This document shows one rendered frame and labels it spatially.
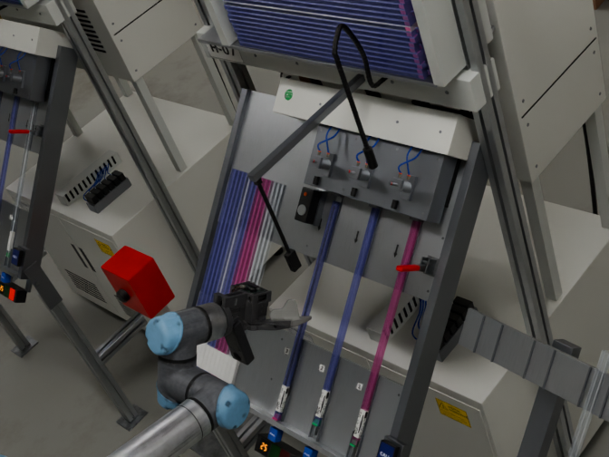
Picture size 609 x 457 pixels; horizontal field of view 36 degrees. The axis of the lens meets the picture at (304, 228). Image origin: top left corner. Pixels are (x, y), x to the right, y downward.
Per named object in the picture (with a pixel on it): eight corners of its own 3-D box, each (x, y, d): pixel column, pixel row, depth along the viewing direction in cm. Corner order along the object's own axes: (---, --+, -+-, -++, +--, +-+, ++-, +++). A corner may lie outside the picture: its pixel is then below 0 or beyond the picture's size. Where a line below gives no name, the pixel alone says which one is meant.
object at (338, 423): (388, 475, 192) (379, 476, 190) (188, 364, 236) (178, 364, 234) (412, 387, 191) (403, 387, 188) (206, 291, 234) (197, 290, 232)
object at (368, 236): (321, 426, 202) (316, 426, 201) (315, 423, 203) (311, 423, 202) (382, 199, 198) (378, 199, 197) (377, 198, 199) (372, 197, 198)
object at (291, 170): (443, 303, 191) (429, 302, 187) (231, 223, 235) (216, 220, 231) (488, 146, 188) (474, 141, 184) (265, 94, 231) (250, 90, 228)
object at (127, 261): (225, 471, 298) (120, 303, 250) (178, 441, 314) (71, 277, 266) (274, 417, 308) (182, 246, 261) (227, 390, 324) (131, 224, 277)
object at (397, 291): (358, 447, 195) (353, 447, 194) (353, 443, 196) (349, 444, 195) (423, 212, 191) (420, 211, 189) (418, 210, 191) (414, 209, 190)
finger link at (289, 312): (315, 301, 194) (271, 300, 192) (313, 328, 195) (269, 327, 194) (313, 296, 197) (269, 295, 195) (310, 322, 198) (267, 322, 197)
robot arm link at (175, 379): (183, 422, 178) (185, 370, 175) (147, 402, 186) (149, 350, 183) (214, 412, 184) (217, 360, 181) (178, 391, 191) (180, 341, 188)
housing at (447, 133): (485, 166, 189) (447, 155, 179) (312, 123, 221) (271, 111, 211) (496, 128, 188) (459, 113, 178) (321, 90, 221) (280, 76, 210)
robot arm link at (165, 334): (141, 352, 182) (142, 311, 179) (186, 339, 189) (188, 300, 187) (166, 366, 176) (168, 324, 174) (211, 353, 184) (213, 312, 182)
